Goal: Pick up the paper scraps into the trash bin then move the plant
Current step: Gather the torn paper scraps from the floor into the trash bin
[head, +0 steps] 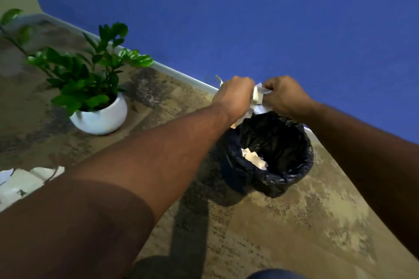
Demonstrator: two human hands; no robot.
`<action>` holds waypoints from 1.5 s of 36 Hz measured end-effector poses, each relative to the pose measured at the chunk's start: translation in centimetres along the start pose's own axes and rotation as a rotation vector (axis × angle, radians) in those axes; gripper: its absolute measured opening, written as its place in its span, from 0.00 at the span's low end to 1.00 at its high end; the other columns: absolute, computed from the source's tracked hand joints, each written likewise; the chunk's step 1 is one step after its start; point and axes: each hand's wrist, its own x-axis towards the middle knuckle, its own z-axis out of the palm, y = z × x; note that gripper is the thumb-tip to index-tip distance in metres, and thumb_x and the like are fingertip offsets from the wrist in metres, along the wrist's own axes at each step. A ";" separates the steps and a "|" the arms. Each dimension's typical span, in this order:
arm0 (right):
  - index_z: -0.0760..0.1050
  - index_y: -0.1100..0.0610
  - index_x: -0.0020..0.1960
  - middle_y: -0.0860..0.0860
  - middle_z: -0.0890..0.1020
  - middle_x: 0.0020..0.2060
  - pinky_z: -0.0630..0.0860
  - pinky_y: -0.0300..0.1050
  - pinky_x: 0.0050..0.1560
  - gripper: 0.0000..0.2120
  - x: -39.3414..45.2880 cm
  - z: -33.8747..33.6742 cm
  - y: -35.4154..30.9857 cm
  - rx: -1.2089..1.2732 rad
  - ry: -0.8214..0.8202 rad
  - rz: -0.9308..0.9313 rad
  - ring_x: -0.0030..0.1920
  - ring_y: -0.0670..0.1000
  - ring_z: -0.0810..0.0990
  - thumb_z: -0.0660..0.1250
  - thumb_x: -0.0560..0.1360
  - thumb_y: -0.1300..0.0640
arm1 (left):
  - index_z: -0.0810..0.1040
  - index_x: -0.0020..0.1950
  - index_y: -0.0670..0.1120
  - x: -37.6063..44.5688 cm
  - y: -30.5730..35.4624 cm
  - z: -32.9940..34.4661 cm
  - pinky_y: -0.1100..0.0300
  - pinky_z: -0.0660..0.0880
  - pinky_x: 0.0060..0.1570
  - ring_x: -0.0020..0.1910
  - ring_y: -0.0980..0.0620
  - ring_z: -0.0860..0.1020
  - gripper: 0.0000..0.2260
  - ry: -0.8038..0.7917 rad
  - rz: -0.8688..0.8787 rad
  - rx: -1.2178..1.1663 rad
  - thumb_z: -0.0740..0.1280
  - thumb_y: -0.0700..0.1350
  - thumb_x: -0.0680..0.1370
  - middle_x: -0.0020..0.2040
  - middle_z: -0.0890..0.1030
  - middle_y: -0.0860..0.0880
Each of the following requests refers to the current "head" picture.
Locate person's left hand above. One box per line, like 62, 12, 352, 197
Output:
212, 76, 255, 121

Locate person's right hand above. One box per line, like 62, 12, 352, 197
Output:
262, 75, 316, 122

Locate white paper scraps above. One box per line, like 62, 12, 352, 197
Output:
215, 75, 274, 129

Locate person's right forearm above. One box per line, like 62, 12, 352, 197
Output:
299, 100, 419, 260

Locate person's left forearm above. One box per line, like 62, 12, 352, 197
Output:
0, 103, 234, 279

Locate black bin liner bag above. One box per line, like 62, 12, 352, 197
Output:
220, 111, 314, 198

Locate crumpled paper in bin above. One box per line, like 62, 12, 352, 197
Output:
241, 148, 268, 171

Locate white baseboard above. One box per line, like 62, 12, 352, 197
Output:
7, 12, 321, 145

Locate round white plant pot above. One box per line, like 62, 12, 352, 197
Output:
69, 92, 128, 136

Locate green leafy plant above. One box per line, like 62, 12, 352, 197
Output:
0, 0, 154, 117

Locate person's blue trouser knee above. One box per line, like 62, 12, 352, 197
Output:
246, 269, 308, 279

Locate white paper sheets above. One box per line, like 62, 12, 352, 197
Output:
0, 166, 65, 212

